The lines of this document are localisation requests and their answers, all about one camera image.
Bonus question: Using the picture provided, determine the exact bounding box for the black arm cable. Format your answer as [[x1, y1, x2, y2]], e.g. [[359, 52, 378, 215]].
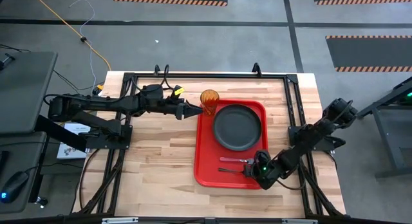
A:
[[128, 64, 172, 93]]

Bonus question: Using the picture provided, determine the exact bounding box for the black computer mouse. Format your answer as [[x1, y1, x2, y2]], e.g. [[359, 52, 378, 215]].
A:
[[0, 170, 31, 205]]

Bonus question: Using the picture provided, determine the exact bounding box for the black handheld device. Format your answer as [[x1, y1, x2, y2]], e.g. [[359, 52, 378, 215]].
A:
[[0, 53, 15, 71]]

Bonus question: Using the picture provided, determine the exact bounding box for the grey side desk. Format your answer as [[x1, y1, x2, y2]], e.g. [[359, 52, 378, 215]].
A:
[[0, 51, 59, 136], [0, 132, 48, 215]]

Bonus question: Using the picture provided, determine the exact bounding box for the thin white cable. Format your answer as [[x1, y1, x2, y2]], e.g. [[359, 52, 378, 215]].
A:
[[68, 0, 98, 87]]

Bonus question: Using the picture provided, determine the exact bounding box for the pink handled metal spoon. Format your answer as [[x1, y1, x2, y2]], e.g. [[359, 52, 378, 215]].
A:
[[219, 156, 256, 165]]

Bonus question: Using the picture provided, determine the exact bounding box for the dark grey desk frame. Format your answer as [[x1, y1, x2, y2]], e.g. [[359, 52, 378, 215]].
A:
[[356, 76, 412, 180]]

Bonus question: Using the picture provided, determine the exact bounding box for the amber faceted plastic cup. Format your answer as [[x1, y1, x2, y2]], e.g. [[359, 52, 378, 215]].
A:
[[200, 89, 221, 117]]

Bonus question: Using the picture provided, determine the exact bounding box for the silver caster wheel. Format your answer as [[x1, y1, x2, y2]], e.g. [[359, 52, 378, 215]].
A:
[[35, 196, 50, 209]]

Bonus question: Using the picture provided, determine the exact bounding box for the yellow cable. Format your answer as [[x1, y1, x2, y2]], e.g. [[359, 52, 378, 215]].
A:
[[30, 0, 112, 71]]

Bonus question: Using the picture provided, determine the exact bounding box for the silver frame bracket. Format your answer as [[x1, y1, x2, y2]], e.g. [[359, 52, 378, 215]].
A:
[[100, 217, 140, 224], [281, 218, 320, 224]]

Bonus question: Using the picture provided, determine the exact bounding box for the red plastic tray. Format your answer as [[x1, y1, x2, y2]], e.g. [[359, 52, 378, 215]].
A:
[[193, 98, 268, 190]]

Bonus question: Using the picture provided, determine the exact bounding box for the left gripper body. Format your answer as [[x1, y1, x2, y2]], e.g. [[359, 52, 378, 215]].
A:
[[162, 100, 187, 121]]

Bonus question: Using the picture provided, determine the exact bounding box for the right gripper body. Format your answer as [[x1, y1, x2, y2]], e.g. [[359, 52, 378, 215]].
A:
[[249, 149, 281, 191]]

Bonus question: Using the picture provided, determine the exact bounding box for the black round plate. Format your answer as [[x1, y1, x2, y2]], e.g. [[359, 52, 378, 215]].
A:
[[212, 104, 263, 152]]

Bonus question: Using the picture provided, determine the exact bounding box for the white printed box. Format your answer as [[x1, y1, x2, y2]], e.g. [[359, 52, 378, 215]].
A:
[[56, 122, 92, 161]]

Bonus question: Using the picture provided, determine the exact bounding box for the black aluminium table frame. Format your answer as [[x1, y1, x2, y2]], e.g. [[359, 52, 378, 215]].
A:
[[73, 71, 346, 219]]

